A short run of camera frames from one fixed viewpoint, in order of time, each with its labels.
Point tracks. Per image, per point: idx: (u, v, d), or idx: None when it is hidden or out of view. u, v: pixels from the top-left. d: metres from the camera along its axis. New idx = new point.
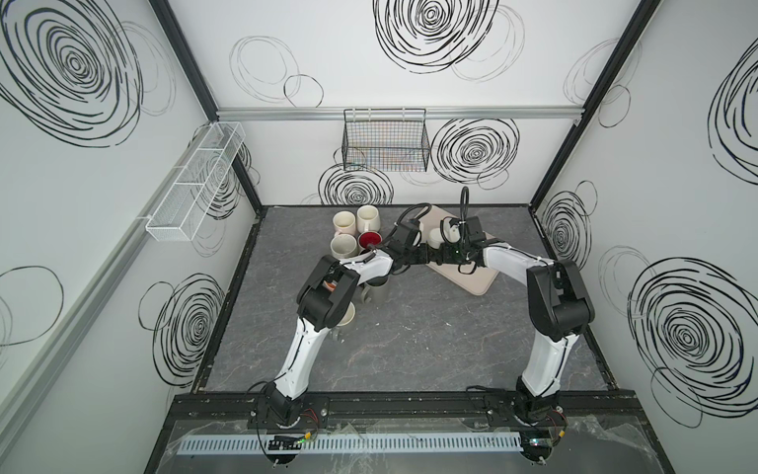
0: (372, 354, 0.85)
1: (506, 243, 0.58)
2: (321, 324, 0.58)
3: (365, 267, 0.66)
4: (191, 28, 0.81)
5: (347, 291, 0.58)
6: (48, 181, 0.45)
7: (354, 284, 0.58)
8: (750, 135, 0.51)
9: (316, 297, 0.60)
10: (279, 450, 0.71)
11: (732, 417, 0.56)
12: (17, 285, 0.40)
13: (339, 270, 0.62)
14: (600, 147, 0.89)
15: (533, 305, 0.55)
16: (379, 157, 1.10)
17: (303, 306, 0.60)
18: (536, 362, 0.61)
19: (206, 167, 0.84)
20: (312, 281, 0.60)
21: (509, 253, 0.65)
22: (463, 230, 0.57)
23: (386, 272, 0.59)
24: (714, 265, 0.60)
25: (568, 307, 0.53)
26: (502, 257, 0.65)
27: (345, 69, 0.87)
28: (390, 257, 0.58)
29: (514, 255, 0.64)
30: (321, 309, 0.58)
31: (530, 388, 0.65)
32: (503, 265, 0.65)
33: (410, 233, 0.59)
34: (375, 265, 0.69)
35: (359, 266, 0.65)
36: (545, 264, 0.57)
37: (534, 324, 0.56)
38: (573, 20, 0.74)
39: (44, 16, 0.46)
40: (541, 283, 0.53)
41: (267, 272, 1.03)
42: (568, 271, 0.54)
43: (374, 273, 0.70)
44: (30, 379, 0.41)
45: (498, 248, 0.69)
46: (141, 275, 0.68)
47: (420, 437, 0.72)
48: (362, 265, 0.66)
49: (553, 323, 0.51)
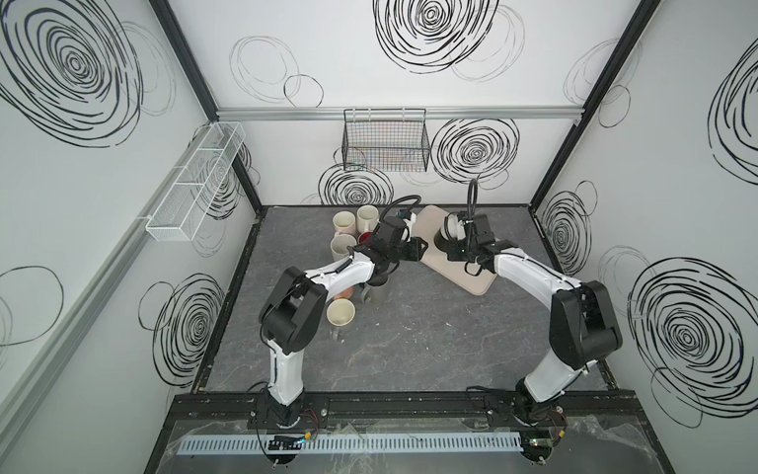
0: (372, 354, 0.85)
1: (524, 256, 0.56)
2: (286, 346, 0.50)
3: (340, 277, 0.58)
4: (191, 29, 0.81)
5: (311, 311, 0.50)
6: (50, 181, 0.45)
7: (320, 301, 0.50)
8: (750, 135, 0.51)
9: (280, 318, 0.52)
10: (279, 449, 0.71)
11: (732, 417, 0.56)
12: (17, 286, 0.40)
13: (304, 284, 0.54)
14: (600, 147, 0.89)
15: (558, 333, 0.49)
16: (379, 157, 1.10)
17: (267, 327, 0.52)
18: (545, 374, 0.59)
19: (206, 167, 0.84)
20: (273, 299, 0.53)
21: (529, 268, 0.58)
22: (471, 229, 0.74)
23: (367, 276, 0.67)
24: (714, 265, 0.60)
25: (594, 336, 0.48)
26: (516, 266, 0.60)
27: (345, 69, 0.87)
28: (371, 262, 0.66)
29: (537, 272, 0.56)
30: (285, 330, 0.51)
31: (533, 393, 0.64)
32: (523, 276, 0.58)
33: (395, 230, 0.71)
34: (351, 274, 0.61)
35: (334, 277, 0.57)
36: (571, 285, 0.51)
37: (557, 350, 0.51)
38: (573, 21, 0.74)
39: (44, 16, 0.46)
40: (570, 312, 0.47)
41: (267, 272, 1.03)
42: (596, 295, 0.48)
43: (353, 280, 0.63)
44: (29, 381, 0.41)
45: (512, 256, 0.63)
46: (141, 276, 0.68)
47: (419, 437, 0.72)
48: (334, 276, 0.57)
49: (579, 355, 0.46)
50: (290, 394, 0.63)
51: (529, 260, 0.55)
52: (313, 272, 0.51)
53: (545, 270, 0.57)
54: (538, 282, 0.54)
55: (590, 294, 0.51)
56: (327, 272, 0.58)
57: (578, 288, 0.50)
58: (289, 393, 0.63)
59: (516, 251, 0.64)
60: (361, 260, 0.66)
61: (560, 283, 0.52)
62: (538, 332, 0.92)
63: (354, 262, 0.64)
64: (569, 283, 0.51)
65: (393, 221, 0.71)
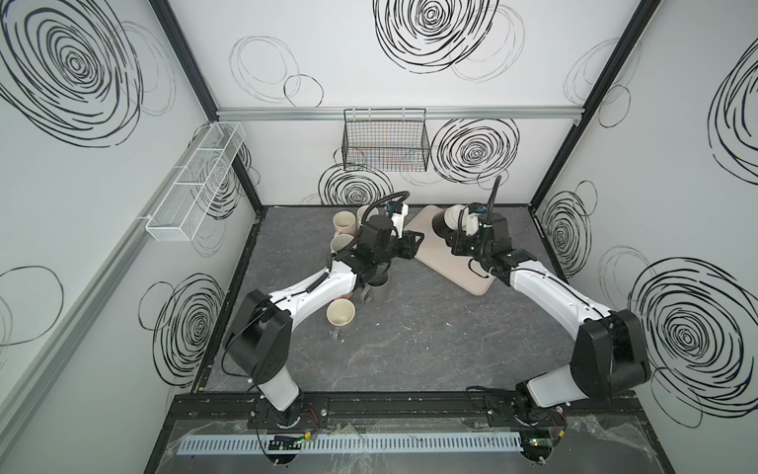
0: (371, 354, 0.85)
1: (546, 275, 0.57)
2: (251, 375, 0.45)
3: (311, 297, 0.52)
4: (191, 29, 0.81)
5: (273, 340, 0.44)
6: (50, 181, 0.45)
7: (283, 329, 0.44)
8: (750, 135, 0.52)
9: (244, 346, 0.47)
10: (279, 449, 0.71)
11: (732, 416, 0.56)
12: (17, 285, 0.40)
13: (270, 309, 0.48)
14: (600, 147, 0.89)
15: (584, 365, 0.45)
16: (379, 157, 1.10)
17: (231, 355, 0.47)
18: (554, 388, 0.57)
19: (206, 167, 0.84)
20: (236, 329, 0.47)
21: (554, 290, 0.53)
22: (489, 235, 0.67)
23: (350, 286, 0.60)
24: (714, 265, 0.60)
25: (621, 368, 0.45)
26: (538, 285, 0.55)
27: (345, 69, 0.87)
28: (352, 272, 0.60)
29: (562, 295, 0.51)
30: (250, 358, 0.46)
31: (533, 397, 0.64)
32: (545, 297, 0.54)
33: (378, 234, 0.63)
34: (326, 291, 0.54)
35: (304, 299, 0.51)
36: (598, 314, 0.47)
37: (581, 384, 0.47)
38: (573, 20, 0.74)
39: (44, 16, 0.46)
40: (598, 346, 0.43)
41: (267, 272, 1.03)
42: (627, 327, 0.44)
43: (330, 296, 0.56)
44: (29, 381, 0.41)
45: (534, 275, 0.57)
46: (141, 275, 0.68)
47: (419, 437, 0.72)
48: (307, 296, 0.52)
49: (605, 390, 0.43)
50: (290, 396, 0.64)
51: (551, 278, 0.55)
52: (279, 294, 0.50)
53: (570, 293, 0.51)
54: (563, 306, 0.50)
55: (619, 325, 0.47)
56: (296, 294, 0.51)
57: (608, 318, 0.46)
58: (287, 397, 0.63)
59: (536, 268, 0.59)
60: (342, 273, 0.59)
61: (587, 311, 0.48)
62: (538, 332, 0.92)
63: (332, 276, 0.57)
64: (598, 312, 0.47)
65: (376, 223, 0.63)
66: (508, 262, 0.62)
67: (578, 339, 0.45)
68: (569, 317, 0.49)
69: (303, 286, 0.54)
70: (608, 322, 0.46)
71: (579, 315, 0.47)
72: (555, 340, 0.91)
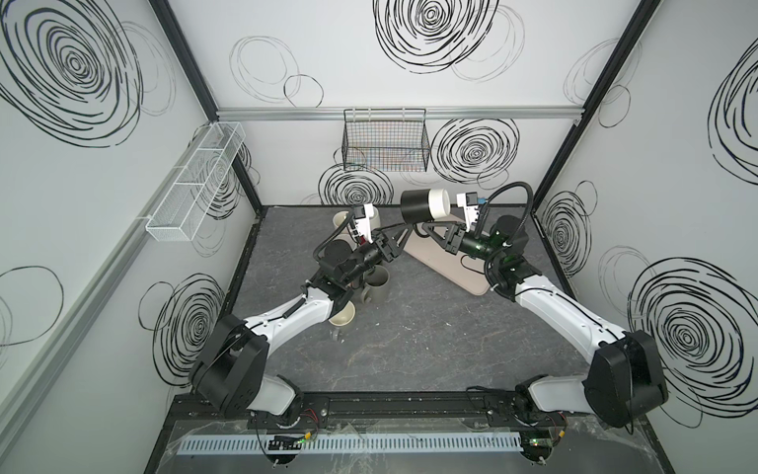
0: (371, 354, 0.85)
1: (552, 289, 0.55)
2: (221, 409, 0.42)
3: (288, 324, 0.51)
4: (192, 29, 0.81)
5: (246, 370, 0.43)
6: (51, 180, 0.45)
7: (258, 357, 0.43)
8: (750, 135, 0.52)
9: (214, 377, 0.45)
10: (279, 449, 0.71)
11: (732, 416, 0.56)
12: (16, 285, 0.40)
13: (245, 336, 0.47)
14: (600, 147, 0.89)
15: (604, 390, 0.43)
16: (379, 157, 1.10)
17: (199, 389, 0.44)
18: (558, 394, 0.57)
19: (206, 167, 0.84)
20: (207, 358, 0.45)
21: (566, 311, 0.50)
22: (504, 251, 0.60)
23: (327, 311, 0.60)
24: (714, 265, 0.60)
25: (641, 391, 0.43)
26: (547, 304, 0.53)
27: (345, 70, 0.87)
28: (330, 298, 0.61)
29: (573, 317, 0.49)
30: (219, 392, 0.43)
31: (533, 387, 0.64)
32: (555, 316, 0.52)
33: (336, 269, 0.58)
34: (302, 317, 0.54)
35: (280, 326, 0.50)
36: (614, 337, 0.45)
37: (602, 406, 0.44)
38: (574, 21, 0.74)
39: (44, 16, 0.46)
40: (618, 371, 0.41)
41: (266, 272, 1.03)
42: (642, 348, 0.44)
43: (309, 319, 0.56)
44: (27, 382, 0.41)
45: (542, 294, 0.55)
46: (141, 276, 0.68)
47: (419, 437, 0.72)
48: (283, 322, 0.51)
49: (625, 415, 0.41)
50: (287, 398, 0.63)
51: (559, 295, 0.54)
52: (255, 319, 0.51)
53: (582, 314, 0.49)
54: (575, 328, 0.48)
55: (635, 345, 0.45)
56: (273, 320, 0.50)
57: (622, 341, 0.44)
58: (284, 399, 0.63)
59: (544, 283, 0.57)
60: (318, 298, 0.59)
61: (601, 335, 0.45)
62: (538, 332, 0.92)
63: (309, 302, 0.57)
64: (612, 335, 0.45)
65: (333, 257, 0.59)
66: (513, 277, 0.59)
67: (594, 367, 0.44)
68: (583, 339, 0.47)
69: (280, 312, 0.53)
70: (623, 345, 0.44)
71: (593, 339, 0.45)
72: (555, 340, 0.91)
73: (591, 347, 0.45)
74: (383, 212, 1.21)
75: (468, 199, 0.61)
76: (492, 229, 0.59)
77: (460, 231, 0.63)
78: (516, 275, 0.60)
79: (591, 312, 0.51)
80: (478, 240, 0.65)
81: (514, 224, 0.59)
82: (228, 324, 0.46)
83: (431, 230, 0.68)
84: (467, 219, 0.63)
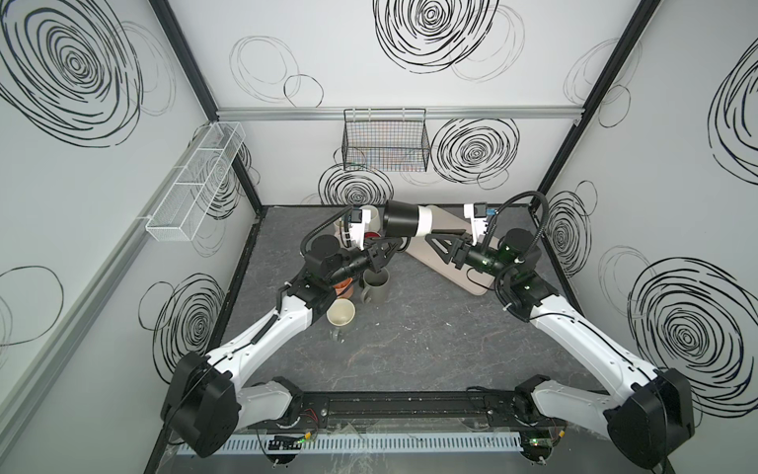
0: (371, 354, 0.85)
1: (570, 314, 0.51)
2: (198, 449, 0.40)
3: (258, 350, 0.47)
4: (191, 28, 0.81)
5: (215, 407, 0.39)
6: (53, 180, 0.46)
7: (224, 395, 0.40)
8: (750, 135, 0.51)
9: (188, 412, 0.43)
10: (280, 450, 0.71)
11: (732, 417, 0.56)
12: (17, 284, 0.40)
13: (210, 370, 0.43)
14: (600, 147, 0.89)
15: (636, 435, 0.41)
16: (379, 157, 1.10)
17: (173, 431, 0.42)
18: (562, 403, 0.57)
19: (206, 167, 0.84)
20: (172, 402, 0.42)
21: (588, 341, 0.47)
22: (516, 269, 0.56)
23: (307, 320, 0.55)
24: (714, 265, 0.60)
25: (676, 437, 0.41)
26: (568, 331, 0.49)
27: (345, 69, 0.87)
28: (306, 307, 0.55)
29: (599, 350, 0.46)
30: (193, 430, 0.40)
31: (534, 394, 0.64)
32: (574, 345, 0.49)
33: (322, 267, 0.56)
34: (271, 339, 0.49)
35: (251, 355, 0.46)
36: (645, 375, 0.42)
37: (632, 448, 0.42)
38: (574, 20, 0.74)
39: (44, 16, 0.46)
40: (654, 420, 0.38)
41: (266, 272, 1.03)
42: (674, 389, 0.42)
43: (280, 338, 0.51)
44: (29, 381, 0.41)
45: (562, 320, 0.51)
46: (141, 276, 0.68)
47: (419, 437, 0.72)
48: (249, 352, 0.46)
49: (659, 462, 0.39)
50: (283, 402, 0.63)
51: (580, 323, 0.50)
52: (218, 353, 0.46)
53: (609, 347, 0.46)
54: (601, 362, 0.45)
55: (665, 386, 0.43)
56: (242, 349, 0.46)
57: (655, 381, 0.41)
58: (280, 403, 0.62)
59: (563, 308, 0.52)
60: (296, 311, 0.54)
61: (632, 374, 0.42)
62: (538, 332, 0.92)
63: (282, 318, 0.52)
64: (644, 374, 0.42)
65: (321, 252, 0.55)
66: (527, 298, 0.55)
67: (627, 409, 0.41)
68: (610, 376, 0.44)
69: (249, 337, 0.48)
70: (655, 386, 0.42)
71: (623, 379, 0.42)
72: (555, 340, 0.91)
73: (621, 386, 0.42)
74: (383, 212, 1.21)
75: (476, 210, 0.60)
76: (502, 244, 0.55)
77: (465, 246, 0.60)
78: (534, 293, 0.56)
79: (617, 344, 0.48)
80: (485, 254, 0.61)
81: (524, 238, 0.55)
82: (189, 359, 0.43)
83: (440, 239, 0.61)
84: (474, 230, 0.67)
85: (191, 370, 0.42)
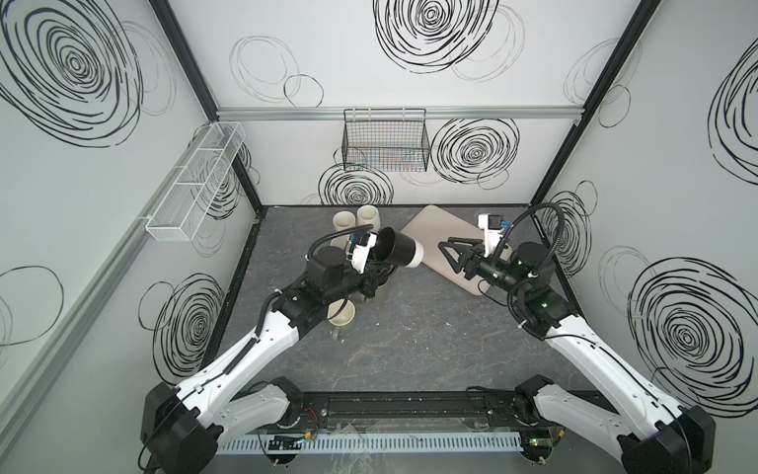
0: (371, 354, 0.85)
1: (590, 340, 0.49)
2: None
3: (230, 381, 0.44)
4: (191, 28, 0.81)
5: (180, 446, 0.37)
6: (52, 180, 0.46)
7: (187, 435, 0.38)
8: (749, 135, 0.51)
9: (161, 439, 0.42)
10: (280, 450, 0.71)
11: (731, 416, 0.57)
12: (18, 285, 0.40)
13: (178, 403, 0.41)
14: (600, 147, 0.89)
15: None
16: (379, 157, 1.10)
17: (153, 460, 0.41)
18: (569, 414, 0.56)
19: (206, 167, 0.84)
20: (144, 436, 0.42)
21: (610, 370, 0.45)
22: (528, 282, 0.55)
23: (292, 338, 0.51)
24: (714, 265, 0.60)
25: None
26: (586, 357, 0.47)
27: (345, 68, 0.87)
28: (288, 329, 0.50)
29: (620, 380, 0.44)
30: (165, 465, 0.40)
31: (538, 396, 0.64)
32: (593, 370, 0.47)
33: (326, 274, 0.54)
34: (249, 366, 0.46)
35: (221, 386, 0.43)
36: (668, 412, 0.40)
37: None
38: (575, 20, 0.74)
39: (44, 16, 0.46)
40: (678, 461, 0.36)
41: (267, 272, 1.03)
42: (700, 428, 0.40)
43: (259, 362, 0.47)
44: (29, 381, 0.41)
45: (581, 346, 0.48)
46: (141, 276, 0.68)
47: (419, 437, 0.72)
48: (220, 387, 0.43)
49: None
50: (280, 407, 0.62)
51: (601, 350, 0.47)
52: (188, 385, 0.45)
53: (631, 378, 0.44)
54: (622, 394, 0.43)
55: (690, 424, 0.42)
56: (213, 380, 0.43)
57: (680, 420, 0.40)
58: (276, 410, 0.62)
59: (581, 333, 0.50)
60: (277, 333, 0.50)
61: (655, 410, 0.41)
62: None
63: (263, 341, 0.48)
64: (668, 411, 0.40)
65: (326, 258, 0.54)
66: (545, 317, 0.52)
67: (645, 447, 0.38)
68: (632, 410, 0.42)
69: (221, 366, 0.45)
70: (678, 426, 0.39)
71: (646, 416, 0.41)
72: None
73: (644, 423, 0.41)
74: (383, 212, 1.21)
75: (491, 221, 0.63)
76: (515, 258, 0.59)
77: (474, 257, 0.59)
78: (551, 311, 0.53)
79: (642, 375, 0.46)
80: (496, 266, 0.60)
81: (536, 253, 0.53)
82: (158, 391, 0.41)
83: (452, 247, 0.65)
84: (490, 242, 0.64)
85: (160, 402, 0.40)
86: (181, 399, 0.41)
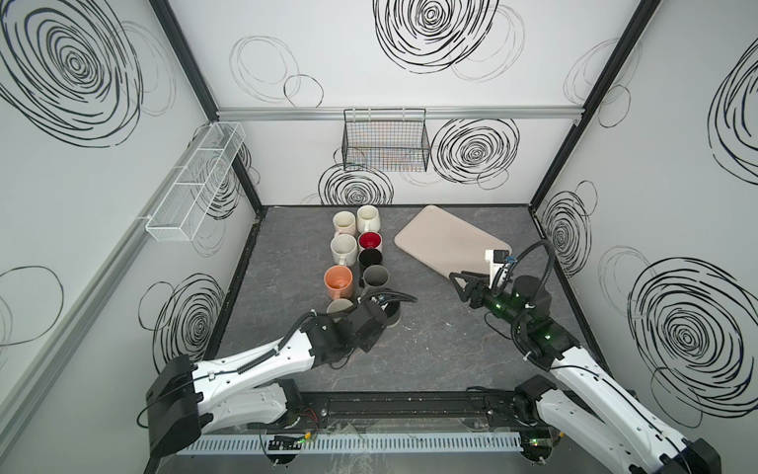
0: (371, 354, 0.85)
1: (593, 370, 0.51)
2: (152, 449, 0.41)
3: (239, 381, 0.45)
4: (191, 29, 0.81)
5: (171, 426, 0.39)
6: (51, 179, 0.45)
7: (181, 419, 0.39)
8: (750, 135, 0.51)
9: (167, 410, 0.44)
10: (279, 450, 0.71)
11: (732, 417, 0.56)
12: (17, 284, 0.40)
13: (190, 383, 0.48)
14: (600, 147, 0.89)
15: None
16: (379, 157, 1.10)
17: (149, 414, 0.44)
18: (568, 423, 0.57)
19: (206, 167, 0.84)
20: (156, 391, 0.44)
21: (614, 402, 0.47)
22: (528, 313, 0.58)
23: (308, 363, 0.51)
24: (714, 265, 0.60)
25: None
26: (591, 389, 0.49)
27: (345, 69, 0.87)
28: (308, 356, 0.51)
29: (625, 413, 0.45)
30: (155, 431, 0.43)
31: (539, 399, 0.64)
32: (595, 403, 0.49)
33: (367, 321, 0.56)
34: (261, 373, 0.47)
35: (229, 382, 0.45)
36: (673, 446, 0.41)
37: None
38: (575, 19, 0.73)
39: (44, 16, 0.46)
40: None
41: (267, 272, 1.03)
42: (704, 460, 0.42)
43: (270, 373, 0.48)
44: (28, 381, 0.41)
45: (585, 377, 0.50)
46: (141, 275, 0.68)
47: (419, 437, 0.72)
48: (230, 383, 0.45)
49: None
50: (278, 411, 0.62)
51: (605, 382, 0.49)
52: (204, 368, 0.45)
53: (635, 410, 0.45)
54: (626, 426, 0.45)
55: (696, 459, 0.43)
56: (225, 373, 0.45)
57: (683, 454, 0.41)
58: (273, 412, 0.61)
59: (585, 364, 0.52)
60: (296, 355, 0.50)
61: (660, 443, 0.42)
62: None
63: (280, 356, 0.49)
64: (673, 445, 0.41)
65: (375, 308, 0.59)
66: (549, 349, 0.55)
67: None
68: (634, 440, 0.44)
69: (237, 364, 0.47)
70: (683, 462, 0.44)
71: (651, 448, 0.42)
72: None
73: (647, 455, 0.42)
74: (383, 212, 1.21)
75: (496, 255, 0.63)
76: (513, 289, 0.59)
77: (478, 286, 0.64)
78: (555, 345, 0.55)
79: (644, 409, 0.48)
80: (496, 296, 0.64)
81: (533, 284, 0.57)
82: (179, 364, 0.44)
83: (454, 278, 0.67)
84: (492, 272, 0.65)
85: (177, 372, 0.43)
86: (193, 378, 0.43)
